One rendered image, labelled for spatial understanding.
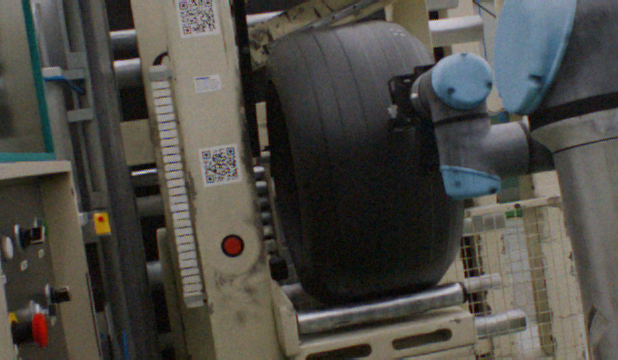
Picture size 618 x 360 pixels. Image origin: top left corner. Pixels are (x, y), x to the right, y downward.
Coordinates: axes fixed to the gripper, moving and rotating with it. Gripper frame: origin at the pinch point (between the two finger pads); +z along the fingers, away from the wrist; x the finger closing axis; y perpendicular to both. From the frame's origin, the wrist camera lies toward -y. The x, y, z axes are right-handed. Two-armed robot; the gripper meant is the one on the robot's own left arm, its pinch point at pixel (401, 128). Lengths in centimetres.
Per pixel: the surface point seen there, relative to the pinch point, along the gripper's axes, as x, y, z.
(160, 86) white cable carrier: 40.2, 17.0, 20.3
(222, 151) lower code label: 30.4, 2.7, 20.6
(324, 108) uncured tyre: 12.4, 5.8, 2.6
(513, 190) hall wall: -388, -25, 881
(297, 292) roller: 18, -29, 44
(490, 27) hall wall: -392, 198, 869
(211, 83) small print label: 30.5, 16.0, 19.3
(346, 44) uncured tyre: 5.0, 18.1, 10.1
